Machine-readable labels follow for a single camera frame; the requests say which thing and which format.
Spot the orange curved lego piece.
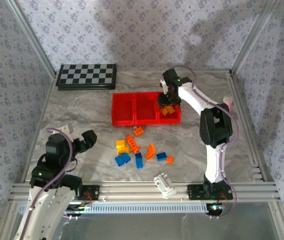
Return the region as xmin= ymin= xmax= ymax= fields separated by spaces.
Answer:
xmin=145 ymin=143 xmax=157 ymax=161

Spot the red plastic bin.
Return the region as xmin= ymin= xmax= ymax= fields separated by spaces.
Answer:
xmin=134 ymin=91 xmax=159 ymax=126
xmin=156 ymin=93 xmax=182 ymax=125
xmin=111 ymin=92 xmax=136 ymax=127

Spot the long orange lego brick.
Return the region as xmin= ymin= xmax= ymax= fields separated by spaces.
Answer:
xmin=125 ymin=134 xmax=141 ymax=154

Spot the pink toy microphone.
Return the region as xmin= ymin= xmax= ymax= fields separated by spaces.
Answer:
xmin=222 ymin=94 xmax=234 ymax=111

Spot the tall blue lego brick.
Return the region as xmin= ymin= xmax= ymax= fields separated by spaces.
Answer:
xmin=134 ymin=152 xmax=144 ymax=170

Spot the folded chessboard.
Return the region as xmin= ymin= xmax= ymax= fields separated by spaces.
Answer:
xmin=56 ymin=63 xmax=118 ymax=91

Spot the white plastic gadget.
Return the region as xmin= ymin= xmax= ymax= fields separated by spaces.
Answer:
xmin=153 ymin=173 xmax=178 ymax=200

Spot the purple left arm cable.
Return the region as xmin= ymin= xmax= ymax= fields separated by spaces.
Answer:
xmin=21 ymin=127 xmax=79 ymax=240

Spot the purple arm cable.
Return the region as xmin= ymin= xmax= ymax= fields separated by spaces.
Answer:
xmin=21 ymin=127 xmax=79 ymax=240
xmin=171 ymin=65 xmax=240 ymax=220

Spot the thin black left gripper cable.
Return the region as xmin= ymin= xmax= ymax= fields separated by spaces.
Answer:
xmin=65 ymin=156 xmax=79 ymax=173

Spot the aluminium side frame rail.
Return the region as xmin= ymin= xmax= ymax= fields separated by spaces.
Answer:
xmin=228 ymin=69 xmax=275 ymax=183
xmin=19 ymin=71 xmax=59 ymax=185

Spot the controller board with wires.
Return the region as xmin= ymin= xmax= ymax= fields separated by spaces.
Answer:
xmin=65 ymin=202 xmax=93 ymax=216
xmin=207 ymin=202 xmax=224 ymax=216

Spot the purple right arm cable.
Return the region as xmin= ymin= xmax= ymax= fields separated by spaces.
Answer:
xmin=171 ymin=65 xmax=240 ymax=220

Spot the aluminium front frame rail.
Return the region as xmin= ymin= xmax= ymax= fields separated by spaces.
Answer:
xmin=9 ymin=181 xmax=281 ymax=202

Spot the grey slotted cable duct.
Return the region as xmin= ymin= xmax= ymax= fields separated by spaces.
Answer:
xmin=19 ymin=201 xmax=209 ymax=215

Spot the aluminium upright post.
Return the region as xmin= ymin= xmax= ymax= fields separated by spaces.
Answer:
xmin=230 ymin=0 xmax=281 ymax=75
xmin=5 ymin=0 xmax=57 ymax=77

